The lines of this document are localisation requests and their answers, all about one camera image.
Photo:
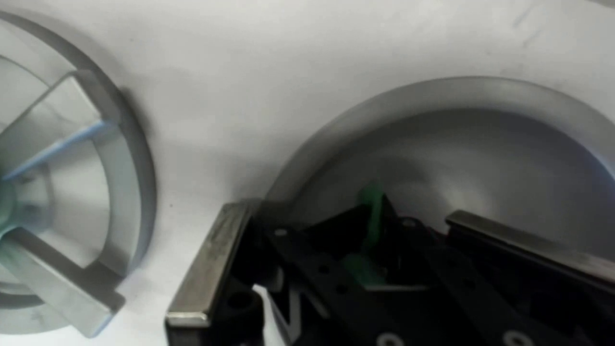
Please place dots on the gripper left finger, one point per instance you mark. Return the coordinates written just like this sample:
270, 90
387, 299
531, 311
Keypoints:
205, 276

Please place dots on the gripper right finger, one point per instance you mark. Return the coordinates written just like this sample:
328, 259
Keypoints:
545, 251

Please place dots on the grey toy sink bowl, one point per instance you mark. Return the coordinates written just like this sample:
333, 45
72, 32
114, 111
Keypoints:
481, 161

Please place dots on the white toy kitchen unit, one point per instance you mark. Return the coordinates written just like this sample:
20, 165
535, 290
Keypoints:
256, 78

